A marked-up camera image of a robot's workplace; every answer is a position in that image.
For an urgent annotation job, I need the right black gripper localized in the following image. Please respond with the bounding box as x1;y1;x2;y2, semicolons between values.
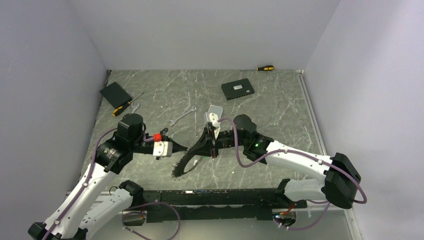
188;127;247;159

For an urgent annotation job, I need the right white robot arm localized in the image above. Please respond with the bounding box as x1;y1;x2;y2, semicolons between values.
172;114;368;209

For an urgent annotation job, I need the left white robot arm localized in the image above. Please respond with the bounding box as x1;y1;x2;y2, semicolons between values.
28;113;187;240

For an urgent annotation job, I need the small silver wrench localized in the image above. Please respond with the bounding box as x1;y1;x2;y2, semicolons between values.
168;106;197;126

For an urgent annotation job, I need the grey plastic box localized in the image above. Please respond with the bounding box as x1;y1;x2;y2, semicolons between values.
205;105;224;122

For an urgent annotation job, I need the large silver wrench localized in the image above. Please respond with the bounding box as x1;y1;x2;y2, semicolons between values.
130;102;140;114

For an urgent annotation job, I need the yellow black screwdriver near box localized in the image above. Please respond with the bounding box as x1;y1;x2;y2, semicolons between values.
112;92;144;117

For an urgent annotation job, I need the black flat box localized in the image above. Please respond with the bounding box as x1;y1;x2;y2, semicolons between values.
99;82;133;109

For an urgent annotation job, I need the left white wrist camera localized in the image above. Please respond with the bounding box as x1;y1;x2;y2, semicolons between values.
152;141;173;158

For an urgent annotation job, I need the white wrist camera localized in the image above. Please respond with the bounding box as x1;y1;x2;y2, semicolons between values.
205;111;221;139
152;141;173;158

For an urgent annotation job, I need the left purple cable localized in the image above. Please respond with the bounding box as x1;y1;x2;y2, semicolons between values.
41;127;182;240

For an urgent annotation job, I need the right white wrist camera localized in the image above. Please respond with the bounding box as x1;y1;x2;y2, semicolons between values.
205;111;221;139

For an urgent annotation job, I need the black network switch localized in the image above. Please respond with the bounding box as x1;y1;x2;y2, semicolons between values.
221;78;255;101

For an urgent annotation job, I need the yellow black screwdriver at wall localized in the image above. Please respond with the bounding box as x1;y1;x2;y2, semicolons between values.
241;65;275;72

